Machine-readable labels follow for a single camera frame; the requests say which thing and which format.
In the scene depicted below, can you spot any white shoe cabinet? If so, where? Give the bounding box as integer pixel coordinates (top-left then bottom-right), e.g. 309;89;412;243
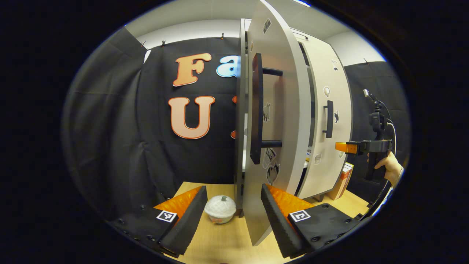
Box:
234;18;354;217

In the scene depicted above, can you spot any white cabinet door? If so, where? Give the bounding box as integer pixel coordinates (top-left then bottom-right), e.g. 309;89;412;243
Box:
297;35;353;200
242;0;312;246

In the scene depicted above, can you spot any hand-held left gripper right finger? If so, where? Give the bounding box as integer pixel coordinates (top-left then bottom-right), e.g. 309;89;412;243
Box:
261;183;367;259

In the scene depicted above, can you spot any black backdrop cloth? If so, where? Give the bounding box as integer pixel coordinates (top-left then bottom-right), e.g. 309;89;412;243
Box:
62;27;411;222

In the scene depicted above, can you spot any white lidded bowl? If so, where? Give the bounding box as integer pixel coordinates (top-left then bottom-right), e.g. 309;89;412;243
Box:
204;195;237;224

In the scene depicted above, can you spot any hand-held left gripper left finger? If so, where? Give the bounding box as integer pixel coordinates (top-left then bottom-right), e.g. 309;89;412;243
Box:
106;185;208;257

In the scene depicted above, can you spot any black door handle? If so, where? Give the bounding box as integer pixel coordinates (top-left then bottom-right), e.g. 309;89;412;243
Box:
250;53;283;165
322;100;335;139

